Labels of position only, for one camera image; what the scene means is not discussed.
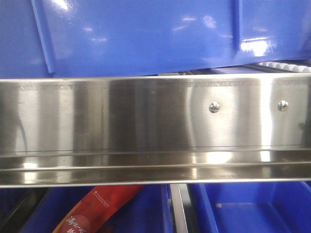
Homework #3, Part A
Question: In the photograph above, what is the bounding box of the stainless steel shelf rail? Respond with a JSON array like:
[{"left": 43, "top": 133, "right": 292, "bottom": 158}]
[{"left": 0, "top": 73, "right": 311, "bottom": 187}]

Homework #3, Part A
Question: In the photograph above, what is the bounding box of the large blue plastic bin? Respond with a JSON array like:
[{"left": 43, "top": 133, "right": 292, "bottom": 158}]
[{"left": 0, "top": 0, "right": 311, "bottom": 78}]

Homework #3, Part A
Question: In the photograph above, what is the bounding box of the white roller track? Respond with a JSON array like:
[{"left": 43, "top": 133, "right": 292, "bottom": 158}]
[{"left": 257, "top": 61, "right": 311, "bottom": 73}]

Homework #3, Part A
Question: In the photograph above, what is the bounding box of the lower right blue bin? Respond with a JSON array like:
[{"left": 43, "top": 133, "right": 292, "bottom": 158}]
[{"left": 189, "top": 182, "right": 311, "bottom": 233}]

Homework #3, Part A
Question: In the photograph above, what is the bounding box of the red snack package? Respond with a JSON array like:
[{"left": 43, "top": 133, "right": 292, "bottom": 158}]
[{"left": 53, "top": 185, "right": 143, "bottom": 233}]

